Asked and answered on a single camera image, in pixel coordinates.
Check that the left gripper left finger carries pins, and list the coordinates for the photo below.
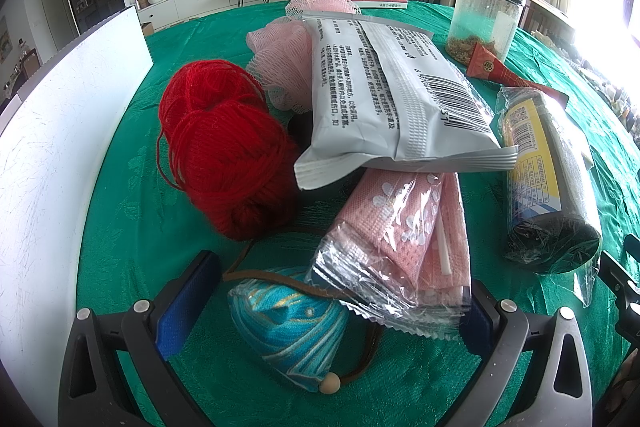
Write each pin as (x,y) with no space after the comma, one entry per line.
(94,390)

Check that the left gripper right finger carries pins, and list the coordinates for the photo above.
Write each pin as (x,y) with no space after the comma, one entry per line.
(556,387)

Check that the yellow-labelled black bag roll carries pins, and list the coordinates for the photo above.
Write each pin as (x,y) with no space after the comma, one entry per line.
(552,220)

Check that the pink towel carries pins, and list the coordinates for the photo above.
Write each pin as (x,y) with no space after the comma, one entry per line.
(397,253)

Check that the teal embroidered pouch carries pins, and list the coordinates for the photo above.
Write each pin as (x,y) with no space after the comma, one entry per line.
(295,328)

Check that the red yarn ball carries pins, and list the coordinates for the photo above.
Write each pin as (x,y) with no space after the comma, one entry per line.
(231,157)

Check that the red brocade pouch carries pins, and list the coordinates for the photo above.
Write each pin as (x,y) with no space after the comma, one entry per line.
(483,64)

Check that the grey foil snack bag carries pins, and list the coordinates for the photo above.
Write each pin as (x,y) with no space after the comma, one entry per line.
(384,97)

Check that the pink mesh bath pouf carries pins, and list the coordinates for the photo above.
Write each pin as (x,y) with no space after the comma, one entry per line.
(281,60)

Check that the green satin tablecloth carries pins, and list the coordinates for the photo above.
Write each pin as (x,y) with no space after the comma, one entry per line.
(141,233)

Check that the white cardboard box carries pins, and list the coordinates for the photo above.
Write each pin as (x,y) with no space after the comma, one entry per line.
(52,150)

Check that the clear jar with black lid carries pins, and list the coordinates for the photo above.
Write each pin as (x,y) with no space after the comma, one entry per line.
(491,23)

